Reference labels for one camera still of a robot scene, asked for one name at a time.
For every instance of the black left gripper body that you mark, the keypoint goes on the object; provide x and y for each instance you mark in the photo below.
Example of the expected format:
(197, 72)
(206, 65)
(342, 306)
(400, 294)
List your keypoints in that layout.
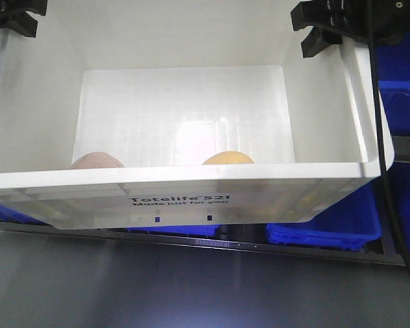
(14, 15)

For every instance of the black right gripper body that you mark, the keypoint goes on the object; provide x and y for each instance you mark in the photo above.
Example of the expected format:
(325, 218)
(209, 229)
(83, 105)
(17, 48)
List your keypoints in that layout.
(332, 20)

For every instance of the white plastic tote box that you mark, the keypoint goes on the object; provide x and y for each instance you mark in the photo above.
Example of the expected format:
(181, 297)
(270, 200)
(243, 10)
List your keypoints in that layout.
(164, 85)

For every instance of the pink plush ball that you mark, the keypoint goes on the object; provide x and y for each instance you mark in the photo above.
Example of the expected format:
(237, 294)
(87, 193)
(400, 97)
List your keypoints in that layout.
(95, 160)

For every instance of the cream round ball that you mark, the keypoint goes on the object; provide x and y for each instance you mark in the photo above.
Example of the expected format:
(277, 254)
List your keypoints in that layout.
(228, 158)

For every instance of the blue plastic bin right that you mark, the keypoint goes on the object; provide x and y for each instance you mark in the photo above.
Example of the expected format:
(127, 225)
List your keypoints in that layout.
(394, 83)

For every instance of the blue plastic bin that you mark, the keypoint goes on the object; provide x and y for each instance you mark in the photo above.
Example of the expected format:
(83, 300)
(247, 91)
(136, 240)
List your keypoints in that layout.
(394, 83)
(352, 222)

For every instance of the blue plastic bin lower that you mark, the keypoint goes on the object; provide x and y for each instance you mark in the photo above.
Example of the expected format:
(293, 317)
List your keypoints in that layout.
(352, 222)

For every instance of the dark metal shelf rail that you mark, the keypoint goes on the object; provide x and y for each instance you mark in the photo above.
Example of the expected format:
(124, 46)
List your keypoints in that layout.
(206, 243)

